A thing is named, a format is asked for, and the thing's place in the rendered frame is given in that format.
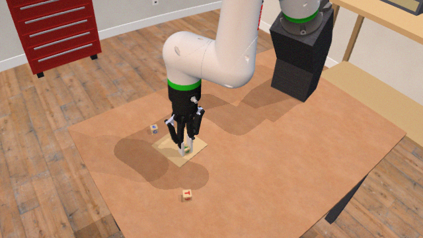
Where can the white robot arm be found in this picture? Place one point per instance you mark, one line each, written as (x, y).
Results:
(229, 60)

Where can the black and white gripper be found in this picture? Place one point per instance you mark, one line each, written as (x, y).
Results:
(192, 122)

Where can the tan square mat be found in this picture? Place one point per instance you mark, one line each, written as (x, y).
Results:
(169, 149)

